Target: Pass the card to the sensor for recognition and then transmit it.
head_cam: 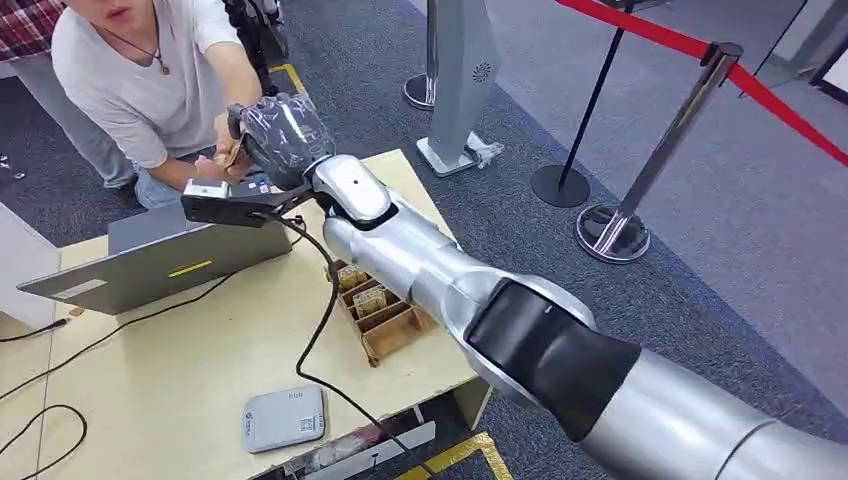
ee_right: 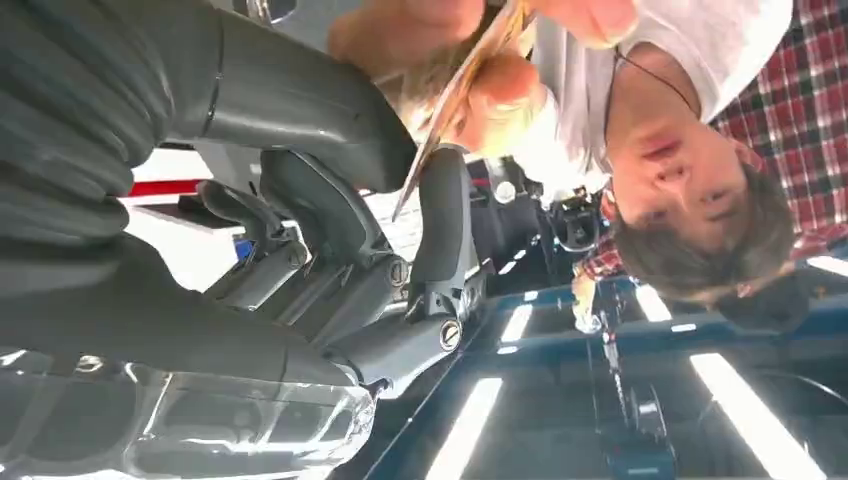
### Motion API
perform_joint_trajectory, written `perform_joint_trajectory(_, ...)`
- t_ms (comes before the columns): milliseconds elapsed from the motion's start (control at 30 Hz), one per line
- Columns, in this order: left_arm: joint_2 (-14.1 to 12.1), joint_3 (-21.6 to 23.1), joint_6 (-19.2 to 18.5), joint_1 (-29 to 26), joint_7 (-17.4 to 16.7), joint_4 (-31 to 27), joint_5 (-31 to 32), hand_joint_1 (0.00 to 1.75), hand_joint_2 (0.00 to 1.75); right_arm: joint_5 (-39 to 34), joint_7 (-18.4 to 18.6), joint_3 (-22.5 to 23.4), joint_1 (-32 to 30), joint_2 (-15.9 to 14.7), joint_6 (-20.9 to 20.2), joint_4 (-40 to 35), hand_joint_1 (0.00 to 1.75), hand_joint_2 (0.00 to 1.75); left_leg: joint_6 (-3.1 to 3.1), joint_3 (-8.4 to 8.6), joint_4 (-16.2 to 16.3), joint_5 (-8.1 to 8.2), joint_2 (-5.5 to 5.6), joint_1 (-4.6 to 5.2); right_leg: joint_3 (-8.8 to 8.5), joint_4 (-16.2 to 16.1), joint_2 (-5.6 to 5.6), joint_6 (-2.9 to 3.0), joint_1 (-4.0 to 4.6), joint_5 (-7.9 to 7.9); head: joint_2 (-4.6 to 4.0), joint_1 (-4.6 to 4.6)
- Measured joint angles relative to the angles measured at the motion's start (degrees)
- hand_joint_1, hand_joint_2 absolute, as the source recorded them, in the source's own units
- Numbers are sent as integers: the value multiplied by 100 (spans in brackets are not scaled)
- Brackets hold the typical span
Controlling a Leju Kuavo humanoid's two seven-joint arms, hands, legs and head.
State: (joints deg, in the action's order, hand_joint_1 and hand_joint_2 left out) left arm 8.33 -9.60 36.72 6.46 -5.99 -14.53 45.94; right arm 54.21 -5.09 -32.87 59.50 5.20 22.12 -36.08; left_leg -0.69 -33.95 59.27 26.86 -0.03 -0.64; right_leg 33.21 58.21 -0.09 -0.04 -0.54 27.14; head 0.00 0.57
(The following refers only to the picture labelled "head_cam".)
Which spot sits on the black stanchion post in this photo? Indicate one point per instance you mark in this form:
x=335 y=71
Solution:
x=560 y=185

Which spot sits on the grey pillar stand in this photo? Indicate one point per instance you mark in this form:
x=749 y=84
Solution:
x=464 y=73

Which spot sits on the white cabinet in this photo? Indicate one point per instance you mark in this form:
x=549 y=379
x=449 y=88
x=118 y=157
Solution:
x=23 y=272

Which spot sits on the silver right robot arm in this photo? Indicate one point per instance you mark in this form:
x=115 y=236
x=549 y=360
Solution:
x=530 y=331

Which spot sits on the wooden card box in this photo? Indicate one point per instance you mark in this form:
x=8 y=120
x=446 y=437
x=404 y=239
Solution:
x=394 y=331

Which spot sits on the chrome stanchion post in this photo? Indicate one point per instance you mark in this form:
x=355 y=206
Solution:
x=672 y=139

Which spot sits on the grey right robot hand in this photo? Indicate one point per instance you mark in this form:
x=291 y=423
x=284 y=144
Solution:
x=288 y=139

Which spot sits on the white metal bar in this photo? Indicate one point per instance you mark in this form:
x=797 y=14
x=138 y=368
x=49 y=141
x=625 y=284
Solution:
x=397 y=445

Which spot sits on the red barrier belt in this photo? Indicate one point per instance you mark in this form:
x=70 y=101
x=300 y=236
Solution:
x=762 y=91

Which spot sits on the black framed board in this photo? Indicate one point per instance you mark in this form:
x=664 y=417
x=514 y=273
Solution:
x=836 y=77

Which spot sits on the chrome stanchion base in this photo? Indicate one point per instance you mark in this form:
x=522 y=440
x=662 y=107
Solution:
x=420 y=91

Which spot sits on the clear plastic wrap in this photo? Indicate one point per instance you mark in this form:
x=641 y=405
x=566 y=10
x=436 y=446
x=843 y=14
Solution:
x=487 y=150

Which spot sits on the tan printed card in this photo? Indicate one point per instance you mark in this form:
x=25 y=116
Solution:
x=233 y=156

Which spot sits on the yellow floor tape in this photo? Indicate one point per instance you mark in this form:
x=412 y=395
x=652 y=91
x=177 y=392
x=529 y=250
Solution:
x=291 y=74
x=457 y=456

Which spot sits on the grey laptop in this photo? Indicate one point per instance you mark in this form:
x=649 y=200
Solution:
x=159 y=262

